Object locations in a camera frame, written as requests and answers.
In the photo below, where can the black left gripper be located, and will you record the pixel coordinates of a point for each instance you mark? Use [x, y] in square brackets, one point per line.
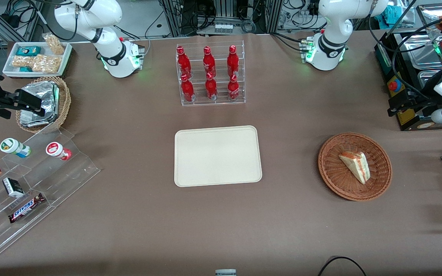
[421, 100]

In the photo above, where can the triangular sandwich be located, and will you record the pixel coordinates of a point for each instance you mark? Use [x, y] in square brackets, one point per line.
[356, 166]

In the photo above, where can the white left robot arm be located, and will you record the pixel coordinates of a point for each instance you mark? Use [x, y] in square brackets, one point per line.
[332, 23]

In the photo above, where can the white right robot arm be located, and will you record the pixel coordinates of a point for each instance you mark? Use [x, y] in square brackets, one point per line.
[90, 15]

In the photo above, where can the light tan wicker basket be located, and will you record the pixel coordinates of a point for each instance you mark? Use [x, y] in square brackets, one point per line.
[64, 101]

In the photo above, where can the white rectangular snack tray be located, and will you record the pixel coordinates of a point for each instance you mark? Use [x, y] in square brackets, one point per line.
[10, 63]

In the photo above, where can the brown round wicker basket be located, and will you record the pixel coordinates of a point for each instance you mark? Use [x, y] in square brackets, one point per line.
[332, 172]

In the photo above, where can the cream rectangular tray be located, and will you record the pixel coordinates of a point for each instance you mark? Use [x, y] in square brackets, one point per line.
[217, 155]

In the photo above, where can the silver foil wrapped package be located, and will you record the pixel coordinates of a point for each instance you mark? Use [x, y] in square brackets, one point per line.
[37, 120]
[42, 94]

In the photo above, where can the red emergency stop button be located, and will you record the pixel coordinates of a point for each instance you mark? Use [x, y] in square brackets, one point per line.
[395, 85]

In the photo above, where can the small teal snack pack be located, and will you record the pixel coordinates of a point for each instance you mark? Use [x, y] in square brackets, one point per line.
[25, 69]

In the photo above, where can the steel food pan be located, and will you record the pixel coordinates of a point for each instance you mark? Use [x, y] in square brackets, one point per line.
[425, 78]
[416, 51]

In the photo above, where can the clear bag of snacks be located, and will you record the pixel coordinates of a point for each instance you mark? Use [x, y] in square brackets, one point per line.
[47, 64]
[22, 61]
[54, 44]

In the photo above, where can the green lid yogurt cup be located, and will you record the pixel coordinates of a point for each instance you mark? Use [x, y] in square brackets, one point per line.
[14, 147]

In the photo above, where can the black food warmer cabinet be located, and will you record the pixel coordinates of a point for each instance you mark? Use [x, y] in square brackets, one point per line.
[384, 57]

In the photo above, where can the red lid yogurt cup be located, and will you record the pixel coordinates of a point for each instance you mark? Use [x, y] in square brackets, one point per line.
[56, 150]

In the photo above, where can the teal snack box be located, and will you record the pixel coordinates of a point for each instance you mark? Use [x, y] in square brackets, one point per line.
[28, 51]

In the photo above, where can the clear acrylic step stand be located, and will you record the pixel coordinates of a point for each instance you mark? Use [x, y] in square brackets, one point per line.
[63, 180]

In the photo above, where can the small black white box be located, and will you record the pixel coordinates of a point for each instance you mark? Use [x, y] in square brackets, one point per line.
[13, 187]

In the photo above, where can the teal cloth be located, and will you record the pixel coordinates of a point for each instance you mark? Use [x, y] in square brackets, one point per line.
[393, 14]

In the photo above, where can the Snickers chocolate bar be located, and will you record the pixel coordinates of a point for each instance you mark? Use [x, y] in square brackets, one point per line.
[26, 208]

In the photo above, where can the red cola bottle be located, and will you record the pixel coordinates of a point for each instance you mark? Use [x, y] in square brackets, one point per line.
[183, 63]
[187, 90]
[233, 61]
[211, 87]
[233, 89]
[208, 62]

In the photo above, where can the clear acrylic bottle rack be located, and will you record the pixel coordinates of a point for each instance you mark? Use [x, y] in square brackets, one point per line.
[221, 101]

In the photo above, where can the white power strip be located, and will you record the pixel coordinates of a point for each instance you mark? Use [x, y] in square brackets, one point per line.
[223, 28]

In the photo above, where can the small grey white device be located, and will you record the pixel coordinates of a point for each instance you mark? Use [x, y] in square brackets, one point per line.
[225, 272]

